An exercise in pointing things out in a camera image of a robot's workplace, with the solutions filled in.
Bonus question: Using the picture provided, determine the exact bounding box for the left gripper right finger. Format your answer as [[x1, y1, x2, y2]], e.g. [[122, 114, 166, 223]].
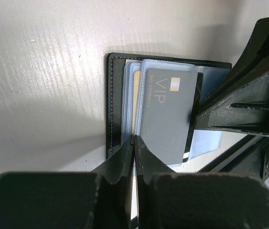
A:
[[134, 136, 269, 229]]

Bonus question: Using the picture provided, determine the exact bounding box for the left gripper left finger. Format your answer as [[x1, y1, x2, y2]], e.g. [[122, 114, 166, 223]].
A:
[[0, 136, 135, 229]]

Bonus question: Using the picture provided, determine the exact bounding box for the black leather card holder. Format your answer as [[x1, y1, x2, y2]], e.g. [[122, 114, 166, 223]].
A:
[[106, 53, 232, 166]]

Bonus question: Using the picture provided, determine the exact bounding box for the gold card in holder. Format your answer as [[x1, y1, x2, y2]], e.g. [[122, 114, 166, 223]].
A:
[[132, 71, 140, 134]]

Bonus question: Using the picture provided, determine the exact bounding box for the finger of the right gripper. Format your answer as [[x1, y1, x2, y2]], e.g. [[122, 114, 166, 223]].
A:
[[193, 54, 269, 139], [198, 17, 269, 112]]

